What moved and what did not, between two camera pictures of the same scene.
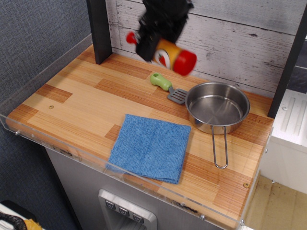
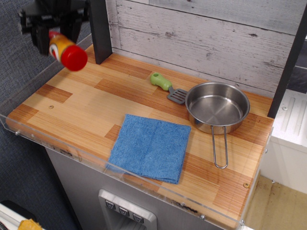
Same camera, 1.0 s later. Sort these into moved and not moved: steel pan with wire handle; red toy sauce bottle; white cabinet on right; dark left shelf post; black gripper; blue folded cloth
Moved: red toy sauce bottle; black gripper
Not moved: dark left shelf post; blue folded cloth; white cabinet on right; steel pan with wire handle
